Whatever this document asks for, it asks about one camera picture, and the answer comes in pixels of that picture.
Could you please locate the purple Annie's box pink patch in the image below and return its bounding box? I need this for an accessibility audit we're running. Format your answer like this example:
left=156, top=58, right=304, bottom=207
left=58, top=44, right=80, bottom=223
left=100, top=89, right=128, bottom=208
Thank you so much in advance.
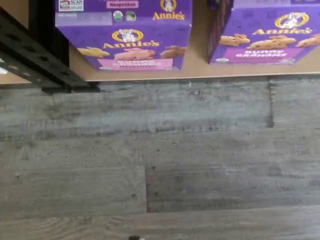
left=54, top=0, right=194, bottom=73

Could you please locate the particle board shelf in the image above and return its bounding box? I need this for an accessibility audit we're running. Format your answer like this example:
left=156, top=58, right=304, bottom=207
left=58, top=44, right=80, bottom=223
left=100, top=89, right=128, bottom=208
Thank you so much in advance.
left=67, top=0, right=320, bottom=83
left=0, top=0, right=33, bottom=85

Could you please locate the black metal shelving rack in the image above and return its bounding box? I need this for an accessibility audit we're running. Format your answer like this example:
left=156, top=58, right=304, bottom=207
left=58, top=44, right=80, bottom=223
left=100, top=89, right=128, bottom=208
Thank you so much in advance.
left=0, top=0, right=101, bottom=95

